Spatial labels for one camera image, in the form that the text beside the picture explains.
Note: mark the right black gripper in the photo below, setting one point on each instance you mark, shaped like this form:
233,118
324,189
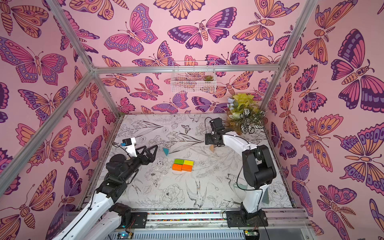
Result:
213,137

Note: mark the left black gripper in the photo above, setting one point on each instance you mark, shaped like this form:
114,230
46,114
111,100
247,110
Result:
149,159

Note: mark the teal triangle block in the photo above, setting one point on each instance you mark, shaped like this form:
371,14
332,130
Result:
166,151

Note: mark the green wooden block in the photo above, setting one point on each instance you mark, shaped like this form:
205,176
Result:
179,161

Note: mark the orange wooden block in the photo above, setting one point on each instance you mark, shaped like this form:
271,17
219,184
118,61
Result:
187,168
177,167

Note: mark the yellow wooden block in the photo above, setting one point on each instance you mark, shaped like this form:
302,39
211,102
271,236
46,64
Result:
188,162

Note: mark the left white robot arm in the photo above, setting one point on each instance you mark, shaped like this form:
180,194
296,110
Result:
103,214

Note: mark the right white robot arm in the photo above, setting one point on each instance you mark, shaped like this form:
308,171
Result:
258,169

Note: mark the amber glass vase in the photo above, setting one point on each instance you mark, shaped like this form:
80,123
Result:
232,124

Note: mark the artificial plant bouquet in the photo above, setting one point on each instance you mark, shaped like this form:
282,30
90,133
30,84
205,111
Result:
246,113

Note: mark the small potted succulent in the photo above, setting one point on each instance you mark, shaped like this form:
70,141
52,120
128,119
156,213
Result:
208,78

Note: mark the white wire basket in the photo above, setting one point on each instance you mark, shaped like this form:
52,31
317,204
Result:
188,76

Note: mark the aluminium frame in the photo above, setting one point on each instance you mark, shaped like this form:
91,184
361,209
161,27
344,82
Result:
93,74

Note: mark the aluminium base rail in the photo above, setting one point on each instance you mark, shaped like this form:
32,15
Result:
271,224

